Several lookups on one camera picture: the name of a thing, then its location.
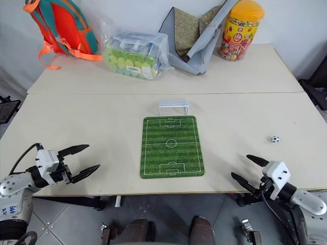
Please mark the candy jar with yellow lid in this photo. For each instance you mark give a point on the candy jar with yellow lid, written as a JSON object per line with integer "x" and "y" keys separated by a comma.
{"x": 240, "y": 33}

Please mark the dark rounded shape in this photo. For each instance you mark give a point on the dark rounded shape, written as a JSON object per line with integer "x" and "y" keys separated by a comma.
{"x": 136, "y": 232}
{"x": 201, "y": 229}

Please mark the orange teal backpack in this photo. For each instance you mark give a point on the orange teal backpack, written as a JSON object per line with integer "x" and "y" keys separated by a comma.
{"x": 66, "y": 28}

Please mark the tiny soccer ball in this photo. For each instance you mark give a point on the tiny soccer ball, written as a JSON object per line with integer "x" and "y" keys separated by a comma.
{"x": 275, "y": 139}

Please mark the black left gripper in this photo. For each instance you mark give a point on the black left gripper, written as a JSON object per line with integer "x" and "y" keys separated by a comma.
{"x": 65, "y": 173}

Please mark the bag of green cups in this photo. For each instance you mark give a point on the bag of green cups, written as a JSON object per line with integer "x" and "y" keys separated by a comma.
{"x": 132, "y": 58}

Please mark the black equipment beside table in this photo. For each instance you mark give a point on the black equipment beside table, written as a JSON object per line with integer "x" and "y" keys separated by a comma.
{"x": 316, "y": 86}

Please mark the grey folded fabric bag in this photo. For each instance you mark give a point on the grey folded fabric bag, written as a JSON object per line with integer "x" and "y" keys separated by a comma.
{"x": 189, "y": 38}

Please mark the metal caster bracket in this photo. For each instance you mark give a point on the metal caster bracket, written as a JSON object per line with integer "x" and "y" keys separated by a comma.
{"x": 108, "y": 233}
{"x": 250, "y": 231}

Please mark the black chair part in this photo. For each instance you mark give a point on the black chair part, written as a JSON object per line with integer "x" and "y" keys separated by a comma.
{"x": 7, "y": 109}

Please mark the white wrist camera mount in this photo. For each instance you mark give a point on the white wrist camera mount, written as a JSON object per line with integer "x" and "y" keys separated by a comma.
{"x": 46, "y": 160}
{"x": 277, "y": 171}

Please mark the white table leg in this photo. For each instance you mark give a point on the white table leg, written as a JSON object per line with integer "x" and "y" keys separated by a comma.
{"x": 118, "y": 201}

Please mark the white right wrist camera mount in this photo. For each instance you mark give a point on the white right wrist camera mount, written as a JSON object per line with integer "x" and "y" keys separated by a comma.
{"x": 277, "y": 171}

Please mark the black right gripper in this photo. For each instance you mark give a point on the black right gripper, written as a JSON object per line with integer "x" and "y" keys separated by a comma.
{"x": 265, "y": 189}

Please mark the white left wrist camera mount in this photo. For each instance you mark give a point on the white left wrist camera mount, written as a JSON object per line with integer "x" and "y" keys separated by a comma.
{"x": 46, "y": 160}

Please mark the black table foot bar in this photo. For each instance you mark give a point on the black table foot bar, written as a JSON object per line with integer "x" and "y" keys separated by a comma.
{"x": 246, "y": 199}

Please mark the green soccer field mat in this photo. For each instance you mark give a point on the green soccer field mat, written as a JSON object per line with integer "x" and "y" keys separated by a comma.
{"x": 172, "y": 150}

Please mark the small white goal frame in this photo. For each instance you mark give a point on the small white goal frame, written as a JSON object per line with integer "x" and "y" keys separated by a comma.
{"x": 173, "y": 103}

